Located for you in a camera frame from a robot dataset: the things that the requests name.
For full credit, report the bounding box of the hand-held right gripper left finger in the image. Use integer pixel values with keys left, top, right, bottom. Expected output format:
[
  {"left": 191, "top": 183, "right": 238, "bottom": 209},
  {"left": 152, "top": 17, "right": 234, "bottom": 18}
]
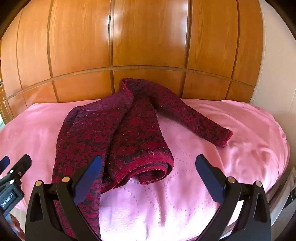
[{"left": 25, "top": 156, "right": 103, "bottom": 241}]

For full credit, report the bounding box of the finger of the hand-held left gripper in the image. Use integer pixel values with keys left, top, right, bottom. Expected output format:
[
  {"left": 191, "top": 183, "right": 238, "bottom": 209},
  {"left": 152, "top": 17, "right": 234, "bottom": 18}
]
[
  {"left": 0, "top": 154, "right": 32, "bottom": 186},
  {"left": 0, "top": 156, "right": 11, "bottom": 175}
]

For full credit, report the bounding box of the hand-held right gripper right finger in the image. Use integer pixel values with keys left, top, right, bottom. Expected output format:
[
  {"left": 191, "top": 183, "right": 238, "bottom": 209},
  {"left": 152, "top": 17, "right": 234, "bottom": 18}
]
[{"left": 195, "top": 154, "right": 271, "bottom": 241}]

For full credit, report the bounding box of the red patterned knit sweater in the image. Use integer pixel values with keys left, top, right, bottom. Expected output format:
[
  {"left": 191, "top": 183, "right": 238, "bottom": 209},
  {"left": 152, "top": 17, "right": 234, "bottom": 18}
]
[{"left": 51, "top": 78, "right": 233, "bottom": 239}]

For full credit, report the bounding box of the red white patterned cloth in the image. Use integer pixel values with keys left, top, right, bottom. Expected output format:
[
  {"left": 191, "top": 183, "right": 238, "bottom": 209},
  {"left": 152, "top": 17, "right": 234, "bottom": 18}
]
[{"left": 9, "top": 209, "right": 27, "bottom": 241}]

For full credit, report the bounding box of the pink blanket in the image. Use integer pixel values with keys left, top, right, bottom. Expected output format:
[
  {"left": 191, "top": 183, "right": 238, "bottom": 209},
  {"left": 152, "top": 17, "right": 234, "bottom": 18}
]
[{"left": 0, "top": 98, "right": 290, "bottom": 241}]

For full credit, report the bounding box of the wooden lattice door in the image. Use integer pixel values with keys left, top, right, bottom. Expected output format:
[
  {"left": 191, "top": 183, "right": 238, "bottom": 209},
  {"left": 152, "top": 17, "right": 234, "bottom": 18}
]
[{"left": 0, "top": 76, "right": 8, "bottom": 127}]

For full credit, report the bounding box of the bed base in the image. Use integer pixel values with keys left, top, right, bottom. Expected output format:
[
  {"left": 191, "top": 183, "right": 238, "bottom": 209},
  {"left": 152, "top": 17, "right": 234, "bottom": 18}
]
[{"left": 266, "top": 169, "right": 296, "bottom": 232}]

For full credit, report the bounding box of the wooden panelled headboard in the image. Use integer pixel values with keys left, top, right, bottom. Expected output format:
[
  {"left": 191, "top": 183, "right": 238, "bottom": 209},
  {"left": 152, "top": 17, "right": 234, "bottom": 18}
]
[{"left": 0, "top": 0, "right": 264, "bottom": 126}]

